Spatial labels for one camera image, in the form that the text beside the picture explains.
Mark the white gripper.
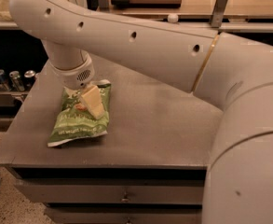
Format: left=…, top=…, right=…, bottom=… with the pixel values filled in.
left=51, top=52, right=105, bottom=119

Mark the green jalapeno chip bag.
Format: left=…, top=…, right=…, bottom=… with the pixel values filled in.
left=48, top=79, right=111, bottom=147

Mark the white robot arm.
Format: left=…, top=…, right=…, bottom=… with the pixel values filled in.
left=9, top=0, right=273, bottom=224

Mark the dark soda can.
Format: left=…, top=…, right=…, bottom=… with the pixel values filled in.
left=24, top=70, right=35, bottom=90

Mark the silver green soda can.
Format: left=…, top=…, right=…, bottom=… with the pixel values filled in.
left=9, top=71, right=25, bottom=91

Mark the grey drawer cabinet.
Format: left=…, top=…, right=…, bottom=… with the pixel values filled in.
left=0, top=58, right=222, bottom=224

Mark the clear plastic water bottle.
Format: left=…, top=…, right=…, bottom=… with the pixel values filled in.
left=167, top=14, right=179, bottom=23

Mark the metal shelf rack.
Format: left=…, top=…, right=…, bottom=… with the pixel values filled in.
left=9, top=0, right=273, bottom=37

